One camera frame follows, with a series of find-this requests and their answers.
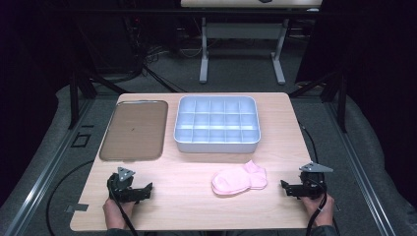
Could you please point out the white divided storage box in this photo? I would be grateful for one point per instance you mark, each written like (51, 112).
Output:
(216, 126)

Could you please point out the white desk with metal legs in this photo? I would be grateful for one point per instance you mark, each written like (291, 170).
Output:
(242, 31)

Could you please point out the person's left hand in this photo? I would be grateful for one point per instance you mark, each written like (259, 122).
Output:
(114, 214)

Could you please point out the person's right hand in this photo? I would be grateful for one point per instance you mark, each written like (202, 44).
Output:
(324, 213)

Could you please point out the black metal stand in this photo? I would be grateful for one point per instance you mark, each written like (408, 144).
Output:
(341, 98)
(74, 98)

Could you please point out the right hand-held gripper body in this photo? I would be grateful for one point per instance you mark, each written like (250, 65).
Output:
(313, 183)

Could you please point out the brown translucent tray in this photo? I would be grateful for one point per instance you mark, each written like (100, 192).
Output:
(135, 131)

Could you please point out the grey tape strip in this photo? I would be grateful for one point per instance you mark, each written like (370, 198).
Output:
(77, 207)

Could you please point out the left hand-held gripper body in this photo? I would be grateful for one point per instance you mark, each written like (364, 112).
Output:
(118, 188)

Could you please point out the pink sock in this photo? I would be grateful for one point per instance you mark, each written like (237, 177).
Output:
(236, 180)

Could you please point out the aluminium floor rail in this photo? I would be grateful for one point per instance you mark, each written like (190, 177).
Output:
(49, 167)
(357, 167)

